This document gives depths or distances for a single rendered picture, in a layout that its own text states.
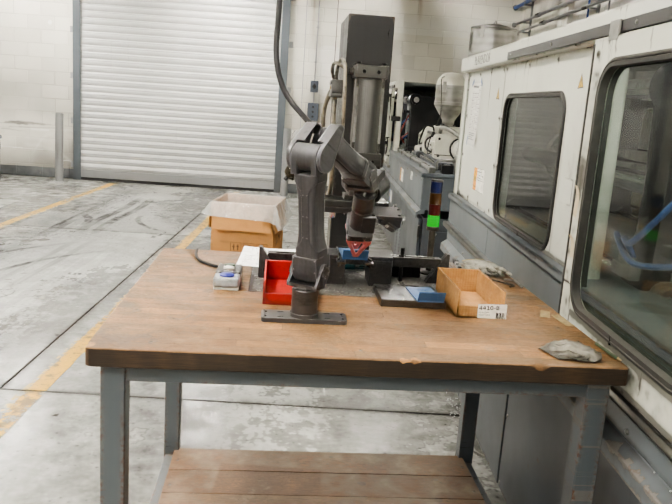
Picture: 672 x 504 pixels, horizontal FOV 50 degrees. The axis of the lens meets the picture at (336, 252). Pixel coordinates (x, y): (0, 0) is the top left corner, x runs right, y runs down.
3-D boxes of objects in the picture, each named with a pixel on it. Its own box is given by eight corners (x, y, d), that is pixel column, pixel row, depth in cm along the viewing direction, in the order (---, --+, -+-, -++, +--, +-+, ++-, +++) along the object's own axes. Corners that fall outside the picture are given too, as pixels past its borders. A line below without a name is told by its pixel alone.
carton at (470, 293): (455, 320, 180) (459, 290, 178) (435, 294, 204) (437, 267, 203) (505, 322, 181) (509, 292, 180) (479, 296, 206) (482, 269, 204)
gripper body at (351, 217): (369, 219, 197) (373, 197, 193) (371, 243, 190) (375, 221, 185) (346, 217, 197) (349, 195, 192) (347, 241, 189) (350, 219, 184)
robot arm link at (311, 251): (306, 275, 174) (305, 140, 164) (330, 279, 170) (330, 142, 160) (292, 282, 169) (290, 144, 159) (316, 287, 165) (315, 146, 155)
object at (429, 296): (418, 303, 182) (419, 292, 182) (405, 288, 197) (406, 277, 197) (445, 304, 183) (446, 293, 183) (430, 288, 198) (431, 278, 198)
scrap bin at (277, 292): (262, 304, 179) (263, 281, 178) (264, 280, 204) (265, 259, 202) (310, 306, 180) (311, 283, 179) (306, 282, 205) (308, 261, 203)
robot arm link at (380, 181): (366, 189, 197) (361, 150, 191) (395, 193, 193) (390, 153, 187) (346, 210, 189) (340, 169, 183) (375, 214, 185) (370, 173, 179)
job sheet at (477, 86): (464, 144, 370) (470, 78, 364) (466, 144, 371) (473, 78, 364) (474, 147, 346) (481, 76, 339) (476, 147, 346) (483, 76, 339)
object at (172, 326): (84, 733, 159) (83, 346, 141) (158, 495, 255) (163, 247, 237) (573, 730, 169) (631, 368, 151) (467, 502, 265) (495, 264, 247)
